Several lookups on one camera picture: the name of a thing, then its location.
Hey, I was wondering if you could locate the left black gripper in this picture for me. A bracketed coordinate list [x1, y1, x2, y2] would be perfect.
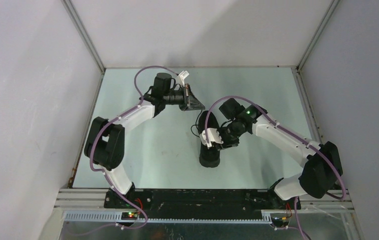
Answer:
[163, 84, 205, 112]

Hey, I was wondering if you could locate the black sneaker shoe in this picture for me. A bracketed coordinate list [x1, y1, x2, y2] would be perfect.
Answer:
[196, 110, 220, 168]

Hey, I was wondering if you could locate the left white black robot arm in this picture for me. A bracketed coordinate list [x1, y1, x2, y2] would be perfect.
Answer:
[83, 70, 205, 209]

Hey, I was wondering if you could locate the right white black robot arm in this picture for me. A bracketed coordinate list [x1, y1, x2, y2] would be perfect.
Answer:
[207, 97, 343, 209]

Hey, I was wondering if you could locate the right circuit board with leds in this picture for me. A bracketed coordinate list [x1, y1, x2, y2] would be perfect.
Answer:
[271, 217, 290, 229]

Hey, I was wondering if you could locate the circuit board with leds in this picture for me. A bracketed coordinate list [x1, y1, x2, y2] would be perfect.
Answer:
[271, 217, 290, 229]
[120, 211, 139, 221]

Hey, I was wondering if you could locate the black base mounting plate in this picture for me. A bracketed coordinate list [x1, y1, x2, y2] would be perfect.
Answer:
[104, 188, 301, 220]

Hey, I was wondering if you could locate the left circuit board with leds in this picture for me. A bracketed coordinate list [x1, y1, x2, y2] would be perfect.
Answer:
[120, 211, 139, 221]

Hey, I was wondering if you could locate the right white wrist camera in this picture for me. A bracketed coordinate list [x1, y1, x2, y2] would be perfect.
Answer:
[199, 127, 224, 149]

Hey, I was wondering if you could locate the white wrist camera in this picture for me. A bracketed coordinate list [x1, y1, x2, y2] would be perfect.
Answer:
[199, 127, 224, 149]
[176, 70, 189, 87]

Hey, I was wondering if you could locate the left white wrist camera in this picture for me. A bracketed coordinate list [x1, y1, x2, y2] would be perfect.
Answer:
[176, 70, 189, 87]

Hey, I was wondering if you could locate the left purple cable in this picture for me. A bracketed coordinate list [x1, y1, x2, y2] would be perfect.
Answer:
[62, 65, 180, 237]

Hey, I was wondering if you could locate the aluminium front rail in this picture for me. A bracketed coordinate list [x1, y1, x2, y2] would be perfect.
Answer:
[54, 188, 355, 213]

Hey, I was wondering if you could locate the slotted grey cable duct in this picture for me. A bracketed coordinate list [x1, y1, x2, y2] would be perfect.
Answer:
[63, 210, 272, 224]

